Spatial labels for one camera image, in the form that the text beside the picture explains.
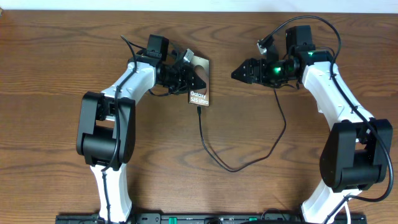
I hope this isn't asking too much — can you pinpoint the white socket power cord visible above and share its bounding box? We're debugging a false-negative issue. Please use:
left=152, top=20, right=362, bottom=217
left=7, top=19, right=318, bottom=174
left=343, top=202, right=352, bottom=224

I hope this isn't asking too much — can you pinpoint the black USB charging cable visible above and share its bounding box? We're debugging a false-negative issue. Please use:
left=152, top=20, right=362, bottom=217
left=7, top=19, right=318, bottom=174
left=196, top=88, right=287, bottom=174

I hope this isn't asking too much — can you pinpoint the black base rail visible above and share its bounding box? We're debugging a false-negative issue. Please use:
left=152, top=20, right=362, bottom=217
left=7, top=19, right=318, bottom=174
left=55, top=209, right=368, bottom=224

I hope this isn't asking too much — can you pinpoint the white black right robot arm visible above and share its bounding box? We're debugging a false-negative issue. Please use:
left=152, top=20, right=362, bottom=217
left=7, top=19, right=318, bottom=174
left=231, top=26, right=393, bottom=223

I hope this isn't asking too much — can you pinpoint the Samsung Galaxy smartphone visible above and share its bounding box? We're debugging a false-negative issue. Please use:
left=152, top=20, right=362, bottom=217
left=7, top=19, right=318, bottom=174
left=188, top=56, right=210, bottom=107

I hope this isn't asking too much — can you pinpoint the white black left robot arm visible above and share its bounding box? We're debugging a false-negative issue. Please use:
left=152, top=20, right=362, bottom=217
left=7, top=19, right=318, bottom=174
left=76, top=34, right=210, bottom=223

